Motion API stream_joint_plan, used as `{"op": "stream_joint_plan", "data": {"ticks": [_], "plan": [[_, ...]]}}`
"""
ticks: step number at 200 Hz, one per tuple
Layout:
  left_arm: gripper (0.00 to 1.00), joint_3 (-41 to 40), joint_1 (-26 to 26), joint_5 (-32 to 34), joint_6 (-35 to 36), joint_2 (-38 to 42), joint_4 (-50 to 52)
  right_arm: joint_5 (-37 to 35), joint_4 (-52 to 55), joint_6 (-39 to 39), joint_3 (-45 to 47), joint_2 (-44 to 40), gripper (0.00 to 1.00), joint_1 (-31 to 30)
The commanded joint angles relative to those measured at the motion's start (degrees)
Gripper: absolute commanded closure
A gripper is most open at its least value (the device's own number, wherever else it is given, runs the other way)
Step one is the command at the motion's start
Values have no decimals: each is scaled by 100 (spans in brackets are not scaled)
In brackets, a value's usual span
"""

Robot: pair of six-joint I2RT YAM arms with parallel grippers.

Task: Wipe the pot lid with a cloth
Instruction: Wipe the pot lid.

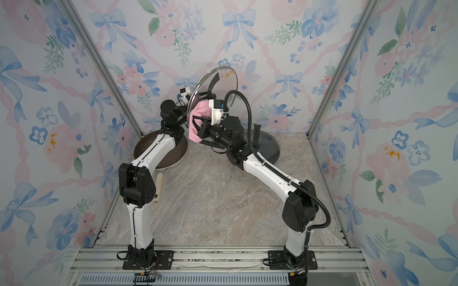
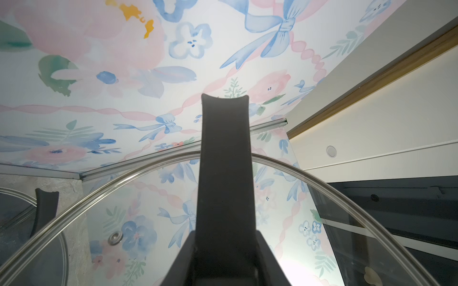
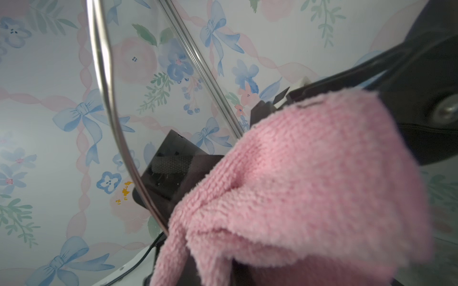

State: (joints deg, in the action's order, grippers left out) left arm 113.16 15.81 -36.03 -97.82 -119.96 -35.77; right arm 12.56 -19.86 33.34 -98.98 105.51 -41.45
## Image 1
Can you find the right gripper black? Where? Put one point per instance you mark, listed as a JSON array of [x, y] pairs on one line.
[[207, 127]]

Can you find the pink cloth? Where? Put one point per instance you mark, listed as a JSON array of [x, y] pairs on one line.
[[202, 109]]

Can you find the glass pot lid black handle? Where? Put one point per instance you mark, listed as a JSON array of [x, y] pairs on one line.
[[265, 144]]

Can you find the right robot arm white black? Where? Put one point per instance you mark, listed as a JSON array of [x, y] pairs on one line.
[[302, 210]]

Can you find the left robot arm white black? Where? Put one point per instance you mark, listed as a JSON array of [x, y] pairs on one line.
[[156, 151]]

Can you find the black frying pan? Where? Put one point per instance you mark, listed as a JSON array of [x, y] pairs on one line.
[[237, 148]]

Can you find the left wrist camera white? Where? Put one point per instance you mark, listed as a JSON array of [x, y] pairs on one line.
[[184, 95]]

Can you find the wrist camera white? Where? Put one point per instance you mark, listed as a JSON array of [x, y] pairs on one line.
[[217, 111], [184, 95]]

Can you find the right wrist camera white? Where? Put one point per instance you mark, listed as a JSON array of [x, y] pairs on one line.
[[217, 111]]

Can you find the steel pan beige handle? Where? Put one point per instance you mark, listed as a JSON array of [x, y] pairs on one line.
[[173, 158]]

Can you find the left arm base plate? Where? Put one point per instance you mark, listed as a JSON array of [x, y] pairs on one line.
[[157, 259]]

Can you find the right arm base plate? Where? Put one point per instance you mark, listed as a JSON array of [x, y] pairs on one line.
[[283, 260]]

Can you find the aluminium frame post left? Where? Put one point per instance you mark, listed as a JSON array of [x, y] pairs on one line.
[[70, 12]]

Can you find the aluminium frame post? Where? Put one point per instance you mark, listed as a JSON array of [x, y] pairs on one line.
[[70, 12], [355, 39]]

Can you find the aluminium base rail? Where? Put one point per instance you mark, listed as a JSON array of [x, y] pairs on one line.
[[219, 266]]

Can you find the aluminium frame post right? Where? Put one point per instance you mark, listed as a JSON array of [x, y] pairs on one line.
[[355, 39]]

